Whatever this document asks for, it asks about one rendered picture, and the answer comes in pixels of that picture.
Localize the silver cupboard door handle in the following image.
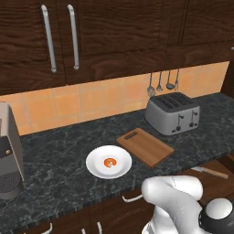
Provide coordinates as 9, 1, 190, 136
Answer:
40, 4, 58, 74
67, 4, 80, 71

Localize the wooden-handled knife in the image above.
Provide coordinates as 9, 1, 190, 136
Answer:
191, 165, 229, 180

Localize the dark wood cupboard door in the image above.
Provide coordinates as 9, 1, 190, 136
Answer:
56, 0, 189, 86
0, 0, 67, 96
179, 0, 234, 48

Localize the hanging metal slotted spoon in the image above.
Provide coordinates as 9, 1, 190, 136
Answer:
146, 72, 156, 98

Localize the open dark wood drawer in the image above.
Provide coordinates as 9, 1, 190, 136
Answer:
176, 154, 234, 208

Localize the hanging metal ladle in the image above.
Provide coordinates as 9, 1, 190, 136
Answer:
165, 69, 175, 90

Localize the white drawer handle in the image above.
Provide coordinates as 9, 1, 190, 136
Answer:
122, 194, 144, 204

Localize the wooden cutting board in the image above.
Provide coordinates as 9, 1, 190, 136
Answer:
115, 127, 176, 168

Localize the dark wood drawer front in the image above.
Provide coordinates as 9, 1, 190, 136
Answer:
89, 187, 154, 234

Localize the white round plate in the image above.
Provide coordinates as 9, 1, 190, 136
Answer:
85, 144, 133, 180

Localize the orange piece of meat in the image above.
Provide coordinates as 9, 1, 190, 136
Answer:
103, 157, 118, 169

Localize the dark wood tall cupboard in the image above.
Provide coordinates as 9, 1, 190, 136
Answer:
220, 42, 234, 99

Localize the grey coffee machine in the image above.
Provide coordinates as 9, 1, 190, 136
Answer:
0, 101, 26, 201

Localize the silver four-slot toaster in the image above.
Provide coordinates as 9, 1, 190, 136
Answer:
144, 91, 201, 136

